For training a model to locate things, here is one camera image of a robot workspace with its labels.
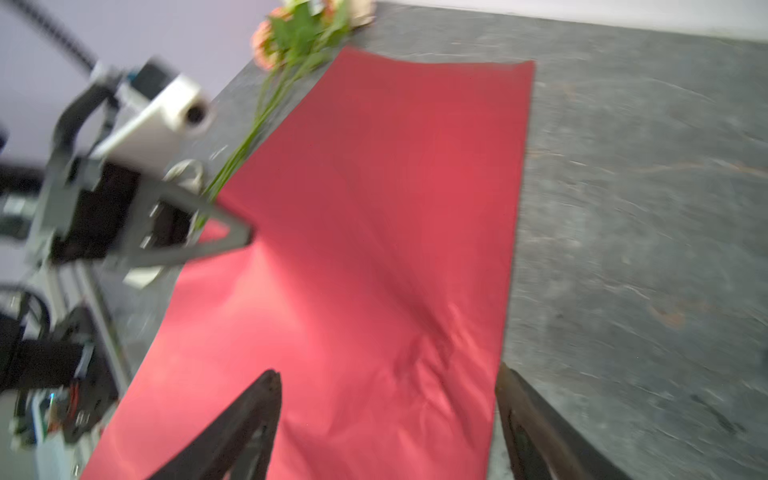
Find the dark red wrapping paper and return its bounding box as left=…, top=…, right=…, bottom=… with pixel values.
left=84, top=47, right=535, bottom=479

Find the black corrugated left cable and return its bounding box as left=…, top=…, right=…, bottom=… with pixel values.
left=8, top=0, right=100, bottom=76

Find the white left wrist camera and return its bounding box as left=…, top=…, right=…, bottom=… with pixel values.
left=91, top=57, right=212, bottom=178

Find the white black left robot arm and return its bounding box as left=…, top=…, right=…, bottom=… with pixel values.
left=1, top=158, right=253, bottom=445

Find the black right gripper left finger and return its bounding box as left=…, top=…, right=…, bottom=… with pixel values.
left=152, top=370, right=282, bottom=479

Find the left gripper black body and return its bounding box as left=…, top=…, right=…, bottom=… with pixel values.
left=26, top=149, right=199, bottom=271

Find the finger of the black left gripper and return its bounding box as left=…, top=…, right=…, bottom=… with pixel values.
left=122, top=179, right=254, bottom=270

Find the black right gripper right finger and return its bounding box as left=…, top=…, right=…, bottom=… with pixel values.
left=495, top=363, right=630, bottom=480

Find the cream fake rose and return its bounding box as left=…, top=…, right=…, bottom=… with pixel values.
left=345, top=0, right=376, bottom=28

